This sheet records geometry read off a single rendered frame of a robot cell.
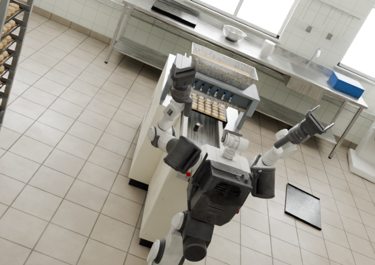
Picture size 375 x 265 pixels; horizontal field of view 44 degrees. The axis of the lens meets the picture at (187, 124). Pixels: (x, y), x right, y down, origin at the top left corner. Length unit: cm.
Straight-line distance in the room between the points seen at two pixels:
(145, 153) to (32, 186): 93
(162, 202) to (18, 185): 113
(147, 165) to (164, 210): 72
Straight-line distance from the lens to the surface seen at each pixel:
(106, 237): 360
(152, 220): 346
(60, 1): 709
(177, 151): 216
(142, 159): 399
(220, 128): 364
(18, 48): 277
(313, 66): 688
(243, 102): 382
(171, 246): 261
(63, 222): 359
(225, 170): 213
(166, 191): 330
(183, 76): 210
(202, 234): 232
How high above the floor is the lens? 237
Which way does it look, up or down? 25 degrees down
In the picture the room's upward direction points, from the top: 25 degrees clockwise
